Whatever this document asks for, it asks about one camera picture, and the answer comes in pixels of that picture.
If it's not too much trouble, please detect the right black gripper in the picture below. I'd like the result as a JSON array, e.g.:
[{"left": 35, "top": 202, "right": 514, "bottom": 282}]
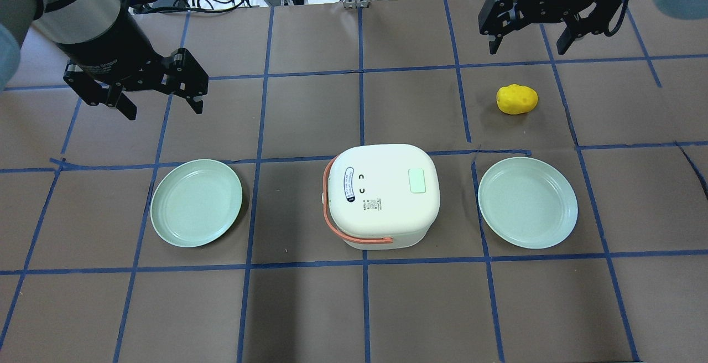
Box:
[{"left": 478, "top": 0, "right": 629, "bottom": 55}]

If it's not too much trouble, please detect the right green plate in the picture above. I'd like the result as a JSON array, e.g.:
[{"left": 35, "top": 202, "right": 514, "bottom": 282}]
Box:
[{"left": 478, "top": 157, "right": 579, "bottom": 250}]

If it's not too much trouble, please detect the yellow potato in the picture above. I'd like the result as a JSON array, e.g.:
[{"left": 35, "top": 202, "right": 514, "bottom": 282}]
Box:
[{"left": 496, "top": 84, "right": 539, "bottom": 115}]

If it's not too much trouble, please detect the green plate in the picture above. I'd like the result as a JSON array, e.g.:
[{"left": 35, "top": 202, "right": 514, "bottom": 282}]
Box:
[
  {"left": 478, "top": 157, "right": 579, "bottom": 250},
  {"left": 150, "top": 159, "right": 243, "bottom": 248}
]

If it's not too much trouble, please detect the white rice cooker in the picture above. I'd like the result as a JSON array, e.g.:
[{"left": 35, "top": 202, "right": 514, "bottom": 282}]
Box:
[{"left": 322, "top": 144, "right": 441, "bottom": 250}]

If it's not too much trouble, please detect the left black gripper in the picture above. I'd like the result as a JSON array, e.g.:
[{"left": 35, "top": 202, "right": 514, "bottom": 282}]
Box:
[{"left": 56, "top": 8, "right": 209, "bottom": 121}]

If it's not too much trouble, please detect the left green plate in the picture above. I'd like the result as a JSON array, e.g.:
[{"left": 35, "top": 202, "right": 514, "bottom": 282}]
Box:
[{"left": 150, "top": 159, "right": 243, "bottom": 248}]

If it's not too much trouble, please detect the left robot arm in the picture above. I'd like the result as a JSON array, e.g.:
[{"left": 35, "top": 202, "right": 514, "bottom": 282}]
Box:
[{"left": 1, "top": 0, "right": 209, "bottom": 120}]

